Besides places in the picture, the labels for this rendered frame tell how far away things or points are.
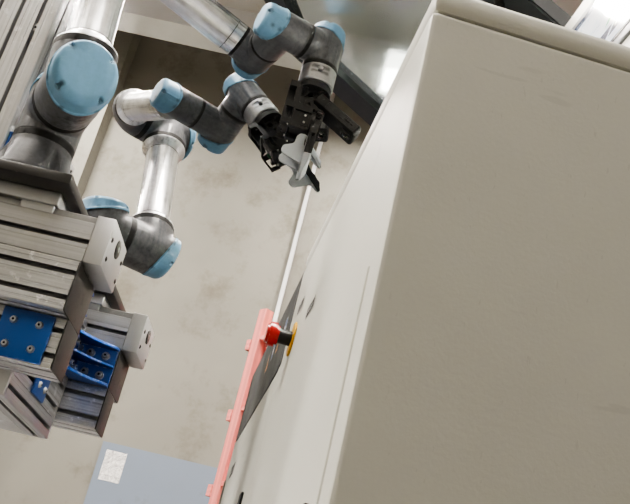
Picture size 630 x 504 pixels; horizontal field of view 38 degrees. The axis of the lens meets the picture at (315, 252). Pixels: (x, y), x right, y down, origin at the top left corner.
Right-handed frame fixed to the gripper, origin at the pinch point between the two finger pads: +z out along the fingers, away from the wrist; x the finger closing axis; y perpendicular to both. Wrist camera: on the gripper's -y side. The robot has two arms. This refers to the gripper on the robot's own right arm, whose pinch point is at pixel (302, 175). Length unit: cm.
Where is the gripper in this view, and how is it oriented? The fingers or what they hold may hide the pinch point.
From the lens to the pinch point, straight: 181.5
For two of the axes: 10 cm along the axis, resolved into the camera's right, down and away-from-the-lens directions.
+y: -9.6, -2.7, -0.8
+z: -2.2, 8.9, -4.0
